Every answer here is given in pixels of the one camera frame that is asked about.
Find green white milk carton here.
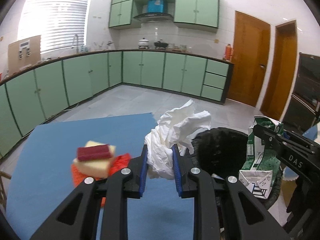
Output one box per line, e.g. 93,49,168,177
239,115,284,200

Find orange foam fruit net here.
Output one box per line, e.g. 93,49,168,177
70,153,132,208

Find white paper towel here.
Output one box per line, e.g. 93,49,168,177
144,100,212,180

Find black trash bag bin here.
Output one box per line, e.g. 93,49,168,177
185,127,283,209

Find green lower kitchen cabinets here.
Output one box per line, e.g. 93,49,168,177
1,50,233,157

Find green kitchen cabinets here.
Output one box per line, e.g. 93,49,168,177
108,0,220,33
1,50,233,157

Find green upper kitchen cabinets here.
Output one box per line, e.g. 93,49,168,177
108,0,220,33

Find kitchen faucet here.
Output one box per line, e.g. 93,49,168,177
72,34,79,54

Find black oven cabinet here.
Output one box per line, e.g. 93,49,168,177
283,53,320,134

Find blue table mat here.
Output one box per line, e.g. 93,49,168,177
6,113,194,239

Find yellow sponge block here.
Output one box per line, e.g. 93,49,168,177
73,141,116,178

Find maroon scouring pad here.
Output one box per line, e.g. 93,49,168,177
76,145,113,161

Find wooden chair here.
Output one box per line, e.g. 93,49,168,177
0,171,11,210

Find orange thermos flask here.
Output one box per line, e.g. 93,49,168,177
224,43,233,61

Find black wok on stove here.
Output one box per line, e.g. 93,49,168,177
153,40,169,50

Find white pot on stove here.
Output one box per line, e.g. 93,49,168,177
138,38,149,49

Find range hood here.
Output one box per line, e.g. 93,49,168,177
134,12,174,23

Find cardboard box on counter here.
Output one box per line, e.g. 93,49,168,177
8,35,41,75

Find blue box above hood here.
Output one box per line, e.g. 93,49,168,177
147,0,168,13

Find white window blinds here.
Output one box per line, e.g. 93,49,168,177
17,0,90,54

